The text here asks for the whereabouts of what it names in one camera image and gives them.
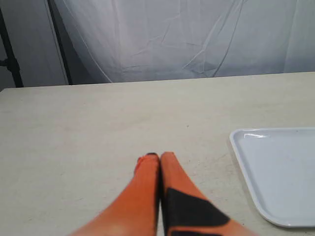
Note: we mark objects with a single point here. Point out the black stand pole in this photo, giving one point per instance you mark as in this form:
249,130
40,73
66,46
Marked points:
10,62

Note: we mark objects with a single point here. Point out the white backdrop cloth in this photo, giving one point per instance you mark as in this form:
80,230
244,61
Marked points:
149,40

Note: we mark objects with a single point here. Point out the white plastic tray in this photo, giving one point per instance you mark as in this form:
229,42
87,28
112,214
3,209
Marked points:
278,166

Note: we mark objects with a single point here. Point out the black backdrop frame pole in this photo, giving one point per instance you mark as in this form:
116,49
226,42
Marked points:
59,32

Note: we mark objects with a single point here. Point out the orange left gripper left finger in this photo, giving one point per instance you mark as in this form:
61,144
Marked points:
135,211

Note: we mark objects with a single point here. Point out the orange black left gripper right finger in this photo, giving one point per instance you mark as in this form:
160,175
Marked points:
186,211

